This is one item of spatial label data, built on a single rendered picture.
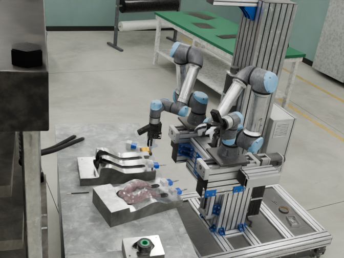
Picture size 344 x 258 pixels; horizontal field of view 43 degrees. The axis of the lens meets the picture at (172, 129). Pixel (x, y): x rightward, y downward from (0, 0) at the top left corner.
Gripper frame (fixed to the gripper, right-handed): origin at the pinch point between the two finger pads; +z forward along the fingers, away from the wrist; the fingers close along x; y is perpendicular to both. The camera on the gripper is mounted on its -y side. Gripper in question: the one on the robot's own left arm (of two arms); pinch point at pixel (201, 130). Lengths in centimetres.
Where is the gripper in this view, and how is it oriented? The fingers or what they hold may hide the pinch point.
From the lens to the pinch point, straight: 228.0
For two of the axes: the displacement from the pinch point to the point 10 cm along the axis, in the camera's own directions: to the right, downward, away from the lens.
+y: -0.1, 9.3, 3.8
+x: -7.5, -2.6, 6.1
